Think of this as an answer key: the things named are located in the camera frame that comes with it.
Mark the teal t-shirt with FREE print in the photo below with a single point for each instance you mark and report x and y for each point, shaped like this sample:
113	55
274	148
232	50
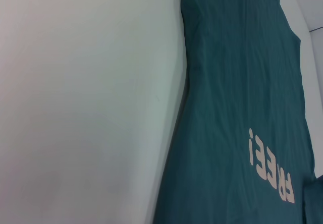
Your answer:
239	95

